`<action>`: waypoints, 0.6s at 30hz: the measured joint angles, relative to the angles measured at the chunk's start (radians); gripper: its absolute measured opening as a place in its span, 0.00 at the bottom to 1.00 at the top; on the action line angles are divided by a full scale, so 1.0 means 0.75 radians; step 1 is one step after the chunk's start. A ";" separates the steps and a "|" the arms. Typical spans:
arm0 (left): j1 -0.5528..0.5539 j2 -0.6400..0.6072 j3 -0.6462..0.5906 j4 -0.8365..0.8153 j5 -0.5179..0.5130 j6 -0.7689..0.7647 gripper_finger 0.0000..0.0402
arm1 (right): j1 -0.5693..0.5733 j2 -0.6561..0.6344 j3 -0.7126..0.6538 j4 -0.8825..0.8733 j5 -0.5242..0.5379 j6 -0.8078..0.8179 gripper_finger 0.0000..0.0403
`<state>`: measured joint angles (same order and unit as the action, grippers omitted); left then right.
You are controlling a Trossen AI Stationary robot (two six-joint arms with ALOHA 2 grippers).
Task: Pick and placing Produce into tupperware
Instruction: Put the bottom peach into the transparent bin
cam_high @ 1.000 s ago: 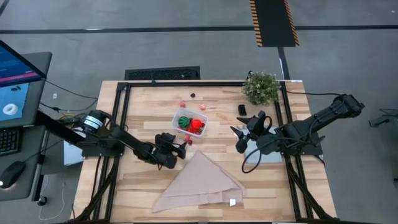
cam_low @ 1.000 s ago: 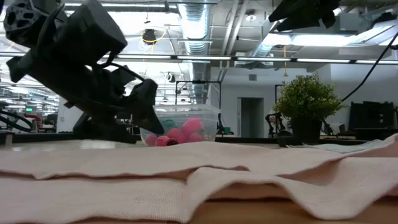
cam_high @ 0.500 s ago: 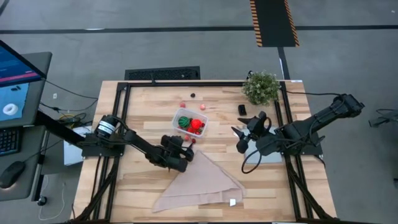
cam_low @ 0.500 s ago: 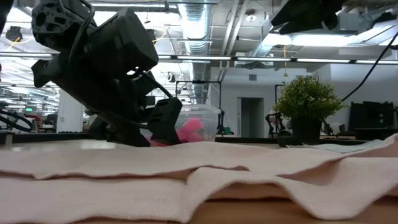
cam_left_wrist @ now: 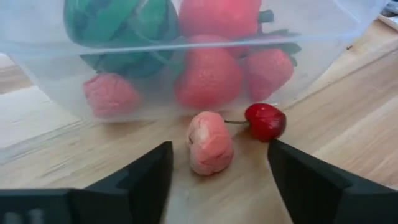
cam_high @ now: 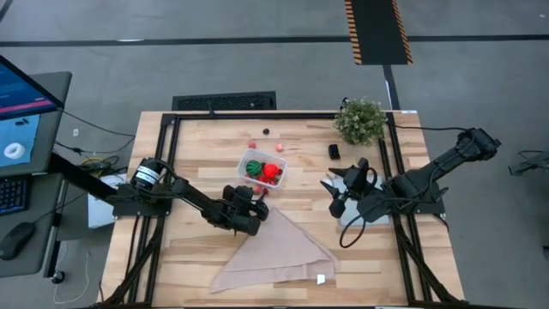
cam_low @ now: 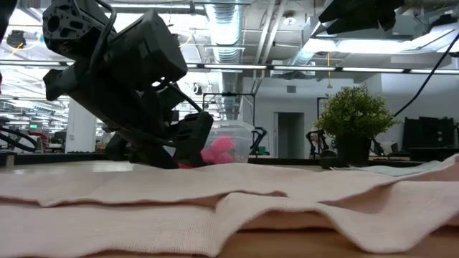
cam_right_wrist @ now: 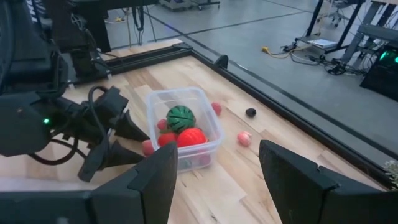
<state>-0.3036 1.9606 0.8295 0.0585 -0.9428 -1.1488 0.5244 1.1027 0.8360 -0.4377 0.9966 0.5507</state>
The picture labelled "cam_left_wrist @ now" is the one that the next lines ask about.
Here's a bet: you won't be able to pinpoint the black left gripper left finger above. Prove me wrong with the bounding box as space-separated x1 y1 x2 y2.
0 141 174 224

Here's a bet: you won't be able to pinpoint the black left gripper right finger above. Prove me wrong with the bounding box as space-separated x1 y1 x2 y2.
267 139 398 224

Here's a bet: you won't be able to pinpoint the dark red cherry with stem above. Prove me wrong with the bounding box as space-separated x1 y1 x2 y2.
224 103 287 144

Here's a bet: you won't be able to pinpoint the pale pink peach toy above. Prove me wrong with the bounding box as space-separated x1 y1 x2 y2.
185 111 235 177

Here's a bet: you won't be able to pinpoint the small pink fruit toy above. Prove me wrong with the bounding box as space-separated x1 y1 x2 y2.
83 73 143 119

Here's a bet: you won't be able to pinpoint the red strawberry with green leaves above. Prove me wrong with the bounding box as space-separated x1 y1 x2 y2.
241 29 302 103

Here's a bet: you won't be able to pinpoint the round pink-red textured fruit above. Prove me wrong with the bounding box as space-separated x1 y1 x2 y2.
173 34 244 110

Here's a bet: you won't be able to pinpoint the green striped watermelon toy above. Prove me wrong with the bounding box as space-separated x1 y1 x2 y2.
63 0 180 79

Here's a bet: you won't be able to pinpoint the red bell pepper toy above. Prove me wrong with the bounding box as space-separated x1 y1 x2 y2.
178 0 275 40

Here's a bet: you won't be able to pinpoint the clear plastic tupperware container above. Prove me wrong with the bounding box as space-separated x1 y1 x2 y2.
0 0 389 123

